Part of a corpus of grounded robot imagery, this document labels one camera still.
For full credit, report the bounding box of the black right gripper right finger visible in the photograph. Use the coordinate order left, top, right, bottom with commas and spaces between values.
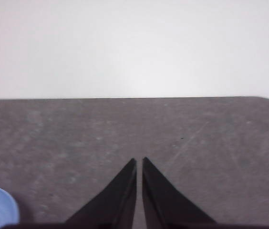
142, 156, 217, 227

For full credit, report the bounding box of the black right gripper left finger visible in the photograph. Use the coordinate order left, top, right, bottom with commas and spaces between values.
65, 158, 137, 227

